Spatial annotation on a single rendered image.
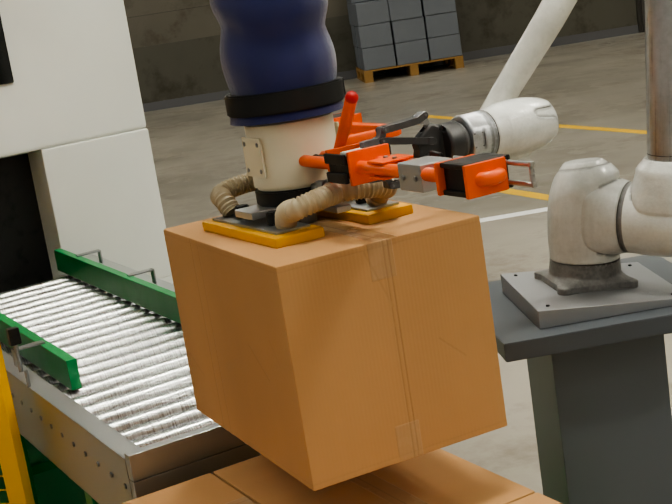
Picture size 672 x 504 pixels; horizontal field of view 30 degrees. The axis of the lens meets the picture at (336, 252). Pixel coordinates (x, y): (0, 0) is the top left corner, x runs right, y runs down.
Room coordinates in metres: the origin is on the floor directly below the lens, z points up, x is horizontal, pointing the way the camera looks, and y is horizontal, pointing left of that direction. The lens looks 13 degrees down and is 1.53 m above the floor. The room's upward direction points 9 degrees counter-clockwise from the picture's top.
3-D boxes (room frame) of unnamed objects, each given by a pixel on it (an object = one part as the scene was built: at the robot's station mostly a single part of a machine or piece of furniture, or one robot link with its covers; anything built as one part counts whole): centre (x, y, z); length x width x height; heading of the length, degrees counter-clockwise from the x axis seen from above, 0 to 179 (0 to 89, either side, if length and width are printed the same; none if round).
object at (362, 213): (2.42, -0.03, 1.09); 0.34 x 0.10 x 0.05; 27
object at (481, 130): (2.26, -0.27, 1.20); 0.09 x 0.06 x 0.09; 28
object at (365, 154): (2.16, -0.06, 1.20); 0.10 x 0.08 x 0.06; 117
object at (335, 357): (2.37, 0.04, 0.87); 0.60 x 0.40 x 0.40; 24
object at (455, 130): (2.22, -0.21, 1.20); 0.09 x 0.07 x 0.08; 118
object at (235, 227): (2.34, 0.14, 1.09); 0.34 x 0.10 x 0.05; 27
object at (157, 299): (4.14, 0.67, 0.60); 1.60 x 0.11 x 0.09; 28
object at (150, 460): (2.67, 0.19, 0.58); 0.70 x 0.03 x 0.06; 118
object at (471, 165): (1.84, -0.22, 1.20); 0.08 x 0.07 x 0.05; 27
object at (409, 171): (1.97, -0.16, 1.20); 0.07 x 0.07 x 0.04; 27
